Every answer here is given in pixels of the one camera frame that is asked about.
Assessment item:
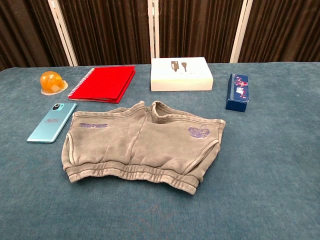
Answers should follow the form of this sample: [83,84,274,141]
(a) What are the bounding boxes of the grey shorts with purple print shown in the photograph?
[61,100,227,196]

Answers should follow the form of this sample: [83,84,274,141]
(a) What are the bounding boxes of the white flat box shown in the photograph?
[150,56,214,92]

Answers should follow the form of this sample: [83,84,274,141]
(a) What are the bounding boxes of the red spiral notebook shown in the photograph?
[67,65,137,104]

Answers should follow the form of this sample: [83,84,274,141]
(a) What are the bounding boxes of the dark blue printed carton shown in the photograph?
[225,73,250,113]

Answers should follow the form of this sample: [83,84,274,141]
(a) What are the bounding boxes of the dark brown pleated curtain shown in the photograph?
[0,0,320,72]

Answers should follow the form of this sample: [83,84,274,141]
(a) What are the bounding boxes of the light blue smartphone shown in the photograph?
[26,102,78,144]

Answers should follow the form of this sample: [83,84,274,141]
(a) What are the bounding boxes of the orange jelly cup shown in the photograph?
[39,70,69,96]

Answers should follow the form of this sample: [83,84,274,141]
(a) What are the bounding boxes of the white screen frame post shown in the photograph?
[147,0,161,65]
[47,0,79,67]
[229,0,254,64]

